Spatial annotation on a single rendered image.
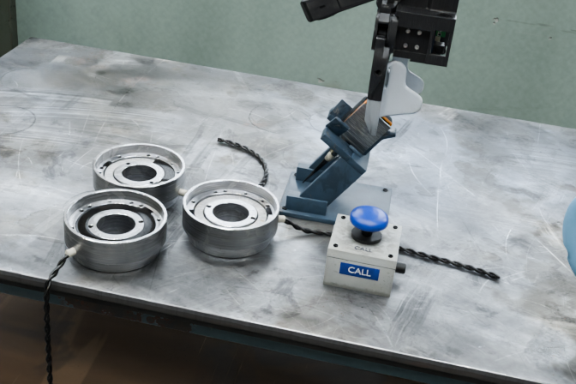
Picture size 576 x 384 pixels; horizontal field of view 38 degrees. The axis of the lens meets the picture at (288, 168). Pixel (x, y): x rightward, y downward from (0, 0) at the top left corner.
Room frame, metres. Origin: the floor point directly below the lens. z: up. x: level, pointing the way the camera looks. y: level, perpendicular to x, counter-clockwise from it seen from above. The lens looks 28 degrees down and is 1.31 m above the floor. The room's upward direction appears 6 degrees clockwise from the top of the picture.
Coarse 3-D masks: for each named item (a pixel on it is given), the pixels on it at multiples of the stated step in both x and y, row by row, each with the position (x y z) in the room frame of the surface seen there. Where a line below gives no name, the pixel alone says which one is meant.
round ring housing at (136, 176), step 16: (128, 144) 0.88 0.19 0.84; (144, 144) 0.88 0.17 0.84; (96, 160) 0.83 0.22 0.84; (112, 160) 0.85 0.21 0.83; (176, 160) 0.86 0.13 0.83; (96, 176) 0.80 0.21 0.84; (128, 176) 0.84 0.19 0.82; (144, 176) 0.85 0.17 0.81; (160, 176) 0.83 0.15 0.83; (176, 176) 0.83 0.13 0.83; (144, 192) 0.78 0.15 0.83; (160, 192) 0.79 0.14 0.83; (176, 192) 0.81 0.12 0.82
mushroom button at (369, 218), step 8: (360, 208) 0.73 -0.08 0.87; (368, 208) 0.73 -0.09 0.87; (376, 208) 0.73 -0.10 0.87; (352, 216) 0.72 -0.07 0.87; (360, 216) 0.72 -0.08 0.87; (368, 216) 0.72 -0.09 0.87; (376, 216) 0.72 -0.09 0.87; (384, 216) 0.72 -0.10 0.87; (352, 224) 0.71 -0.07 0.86; (360, 224) 0.71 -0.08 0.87; (368, 224) 0.71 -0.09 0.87; (376, 224) 0.71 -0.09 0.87; (384, 224) 0.71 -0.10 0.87; (368, 232) 0.72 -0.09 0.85
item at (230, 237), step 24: (192, 192) 0.79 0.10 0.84; (216, 192) 0.81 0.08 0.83; (240, 192) 0.81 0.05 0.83; (264, 192) 0.80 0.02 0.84; (192, 216) 0.73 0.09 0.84; (216, 216) 0.78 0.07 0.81; (240, 216) 0.79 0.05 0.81; (192, 240) 0.74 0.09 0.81; (216, 240) 0.72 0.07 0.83; (240, 240) 0.72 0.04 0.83; (264, 240) 0.73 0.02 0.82
